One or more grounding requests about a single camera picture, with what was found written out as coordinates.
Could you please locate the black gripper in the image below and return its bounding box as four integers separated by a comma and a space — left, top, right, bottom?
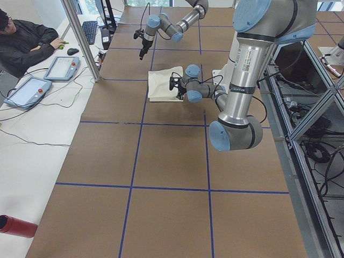
139, 30, 155, 60
176, 81, 187, 101

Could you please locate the cream long-sleeve cat shirt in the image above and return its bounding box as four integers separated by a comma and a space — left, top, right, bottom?
148, 66, 183, 102

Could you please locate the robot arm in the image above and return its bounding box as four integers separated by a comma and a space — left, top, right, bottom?
170, 1, 317, 152
133, 1, 209, 60

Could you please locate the black power adapter box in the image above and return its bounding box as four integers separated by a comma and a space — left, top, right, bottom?
101, 28, 111, 50

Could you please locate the black keyboard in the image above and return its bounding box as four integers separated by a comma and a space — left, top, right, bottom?
82, 21, 98, 45

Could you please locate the black computer mouse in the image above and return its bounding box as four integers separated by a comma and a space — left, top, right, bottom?
67, 48, 79, 56

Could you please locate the far teach pendant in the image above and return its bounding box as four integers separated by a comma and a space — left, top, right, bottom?
43, 56, 80, 81

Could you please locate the teach pendant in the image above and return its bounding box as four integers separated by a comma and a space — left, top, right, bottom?
4, 76, 52, 109
43, 56, 80, 81

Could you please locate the seated person in black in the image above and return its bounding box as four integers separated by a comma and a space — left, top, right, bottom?
1, 10, 66, 78

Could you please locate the near teach pendant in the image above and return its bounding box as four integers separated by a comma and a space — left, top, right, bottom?
4, 76, 52, 109

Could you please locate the red bottle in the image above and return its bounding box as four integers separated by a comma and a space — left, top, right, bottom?
1, 214, 38, 238

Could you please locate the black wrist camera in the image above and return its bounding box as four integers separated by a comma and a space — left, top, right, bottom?
133, 29, 145, 39
169, 72, 181, 91

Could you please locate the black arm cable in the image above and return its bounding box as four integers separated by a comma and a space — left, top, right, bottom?
139, 2, 175, 41
200, 74, 268, 126

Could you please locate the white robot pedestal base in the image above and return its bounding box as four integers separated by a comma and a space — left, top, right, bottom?
212, 31, 239, 86

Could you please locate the aluminium frame post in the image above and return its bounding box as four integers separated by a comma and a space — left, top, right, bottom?
61, 0, 101, 82

